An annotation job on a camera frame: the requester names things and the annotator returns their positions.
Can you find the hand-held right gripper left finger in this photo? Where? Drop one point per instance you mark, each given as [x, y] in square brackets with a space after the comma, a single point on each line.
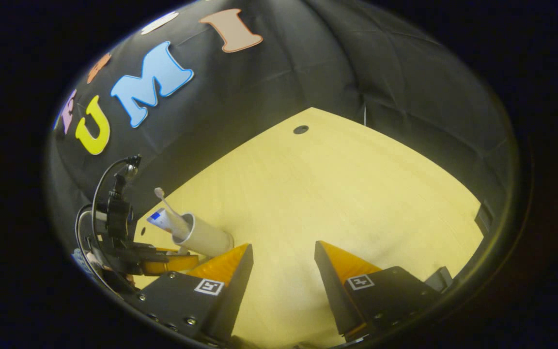
[233, 291]

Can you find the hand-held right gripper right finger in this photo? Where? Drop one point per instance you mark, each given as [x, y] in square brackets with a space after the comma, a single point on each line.
[332, 291]

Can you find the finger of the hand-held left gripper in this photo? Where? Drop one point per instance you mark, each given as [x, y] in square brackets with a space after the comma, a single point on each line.
[167, 264]

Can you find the white toothpaste tube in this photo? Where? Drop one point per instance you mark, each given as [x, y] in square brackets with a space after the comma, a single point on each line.
[160, 219]

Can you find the white toothbrush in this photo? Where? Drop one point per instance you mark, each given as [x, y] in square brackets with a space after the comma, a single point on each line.
[170, 208]

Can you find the light wooden desktop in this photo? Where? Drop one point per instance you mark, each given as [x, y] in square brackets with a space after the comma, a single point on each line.
[332, 194]

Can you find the black backdrop cloth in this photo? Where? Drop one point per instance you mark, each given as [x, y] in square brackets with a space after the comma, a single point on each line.
[284, 72]

